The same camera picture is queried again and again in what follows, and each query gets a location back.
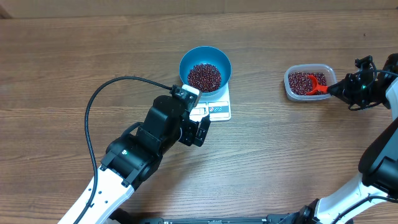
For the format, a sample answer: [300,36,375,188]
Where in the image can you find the red measuring scoop blue handle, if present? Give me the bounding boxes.
[306,75,328,95]

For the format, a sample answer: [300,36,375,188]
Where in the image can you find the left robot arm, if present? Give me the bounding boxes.
[60,85,210,223]

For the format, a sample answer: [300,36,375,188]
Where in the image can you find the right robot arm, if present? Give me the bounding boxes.
[292,54,397,223]

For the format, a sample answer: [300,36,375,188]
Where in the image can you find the white digital kitchen scale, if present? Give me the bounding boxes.
[190,83,231,122]

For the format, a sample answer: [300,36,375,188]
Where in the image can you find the red beans in bowl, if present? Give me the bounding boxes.
[187,63,222,93]

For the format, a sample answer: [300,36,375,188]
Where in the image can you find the blue plastic bowl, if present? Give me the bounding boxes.
[179,46,233,93]

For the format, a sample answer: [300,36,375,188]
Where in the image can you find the clear plastic food container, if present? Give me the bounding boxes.
[284,63,337,102]

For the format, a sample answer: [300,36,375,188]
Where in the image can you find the red adzuki beans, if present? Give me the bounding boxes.
[288,72,327,95]

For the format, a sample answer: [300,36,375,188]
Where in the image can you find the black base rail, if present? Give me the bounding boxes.
[110,206,311,224]

